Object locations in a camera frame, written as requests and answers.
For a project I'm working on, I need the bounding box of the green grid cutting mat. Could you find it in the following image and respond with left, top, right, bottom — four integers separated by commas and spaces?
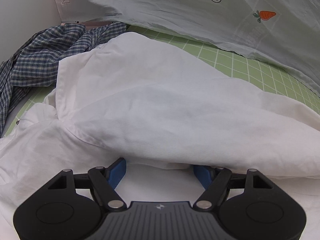
1, 26, 319, 136

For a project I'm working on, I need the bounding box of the blue plaid shirt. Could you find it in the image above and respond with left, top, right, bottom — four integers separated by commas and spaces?
1, 22, 127, 128

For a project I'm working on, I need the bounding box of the grey carrot print storage bag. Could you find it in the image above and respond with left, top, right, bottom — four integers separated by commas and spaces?
55, 0, 319, 93

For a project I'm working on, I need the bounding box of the white shirt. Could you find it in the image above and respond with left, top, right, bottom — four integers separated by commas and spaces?
1, 32, 319, 239

